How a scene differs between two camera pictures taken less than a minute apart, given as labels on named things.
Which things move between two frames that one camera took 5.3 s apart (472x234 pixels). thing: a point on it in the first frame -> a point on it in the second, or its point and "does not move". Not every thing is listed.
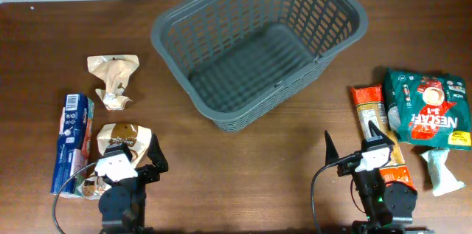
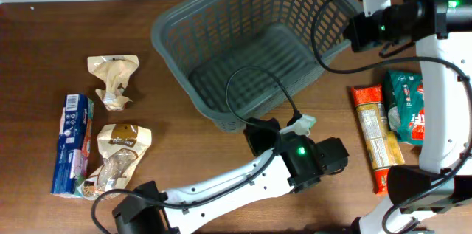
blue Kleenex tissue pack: (73, 145) does not move
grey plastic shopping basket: (258, 39) does not move
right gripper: (346, 165) -> (355, 32)
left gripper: (143, 171) -> (260, 136)
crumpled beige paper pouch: (115, 70) does not move
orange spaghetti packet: (371, 106) does not move
